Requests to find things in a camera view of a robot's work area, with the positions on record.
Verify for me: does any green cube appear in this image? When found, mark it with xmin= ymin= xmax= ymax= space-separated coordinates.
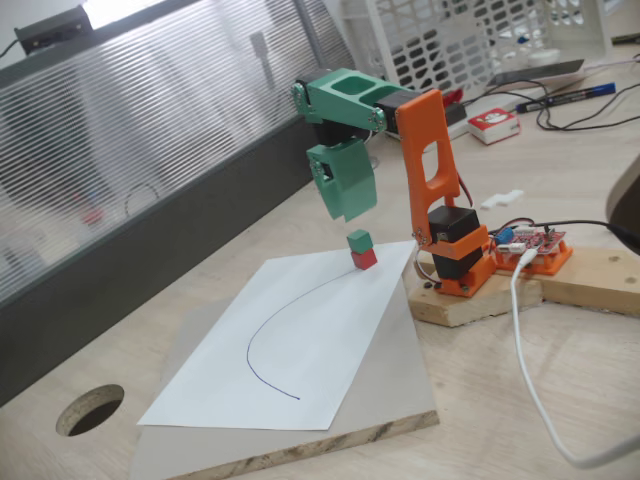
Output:
xmin=347 ymin=229 xmax=374 ymax=254

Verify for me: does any red cube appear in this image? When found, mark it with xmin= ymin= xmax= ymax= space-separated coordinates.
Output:
xmin=350 ymin=248 xmax=378 ymax=273

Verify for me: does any white plastic piece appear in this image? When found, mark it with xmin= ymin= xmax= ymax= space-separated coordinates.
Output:
xmin=480 ymin=188 xmax=525 ymax=209

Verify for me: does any red and white small box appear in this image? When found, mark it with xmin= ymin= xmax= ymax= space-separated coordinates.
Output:
xmin=467 ymin=107 xmax=522 ymax=146

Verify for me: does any white paper sheet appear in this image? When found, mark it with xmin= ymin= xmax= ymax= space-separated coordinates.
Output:
xmin=137 ymin=239 xmax=419 ymax=432

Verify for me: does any light wooden base block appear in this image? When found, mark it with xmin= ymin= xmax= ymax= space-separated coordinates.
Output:
xmin=407 ymin=249 xmax=545 ymax=329

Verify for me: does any grey chipboard panel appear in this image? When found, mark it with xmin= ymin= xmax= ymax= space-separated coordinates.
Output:
xmin=128 ymin=240 xmax=441 ymax=480

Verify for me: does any red controller circuit board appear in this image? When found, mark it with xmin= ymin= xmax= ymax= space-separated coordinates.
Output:
xmin=489 ymin=224 xmax=569 ymax=256

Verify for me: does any ribbed glass desk partition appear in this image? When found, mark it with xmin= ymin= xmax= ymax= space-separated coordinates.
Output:
xmin=0 ymin=0 xmax=379 ymax=406

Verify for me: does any dark grey flat tablet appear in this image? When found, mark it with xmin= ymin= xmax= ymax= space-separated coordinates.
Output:
xmin=487 ymin=58 xmax=586 ymax=87

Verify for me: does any blue marker pen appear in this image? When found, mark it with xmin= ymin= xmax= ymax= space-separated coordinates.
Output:
xmin=514 ymin=82 xmax=617 ymax=115

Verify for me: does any long wooden base plank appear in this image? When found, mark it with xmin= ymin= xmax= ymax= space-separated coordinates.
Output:
xmin=537 ymin=243 xmax=640 ymax=317

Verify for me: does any dark grey rounded object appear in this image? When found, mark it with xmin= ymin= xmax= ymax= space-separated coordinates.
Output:
xmin=604 ymin=154 xmax=640 ymax=236

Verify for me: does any white plastic lattice crate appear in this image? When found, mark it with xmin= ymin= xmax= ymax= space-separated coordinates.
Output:
xmin=339 ymin=0 xmax=614 ymax=154

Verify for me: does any black box device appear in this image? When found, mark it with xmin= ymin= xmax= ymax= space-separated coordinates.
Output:
xmin=13 ymin=4 xmax=96 ymax=55

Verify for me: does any white usb cable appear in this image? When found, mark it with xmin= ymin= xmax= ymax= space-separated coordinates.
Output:
xmin=509 ymin=249 xmax=640 ymax=470

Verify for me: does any orange circuit board mount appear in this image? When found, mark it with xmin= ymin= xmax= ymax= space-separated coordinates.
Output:
xmin=492 ymin=239 xmax=575 ymax=277

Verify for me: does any thick black power cable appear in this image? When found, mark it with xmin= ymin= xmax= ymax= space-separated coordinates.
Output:
xmin=529 ymin=219 xmax=640 ymax=251

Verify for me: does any thin black cable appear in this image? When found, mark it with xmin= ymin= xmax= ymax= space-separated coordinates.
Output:
xmin=535 ymin=84 xmax=640 ymax=132

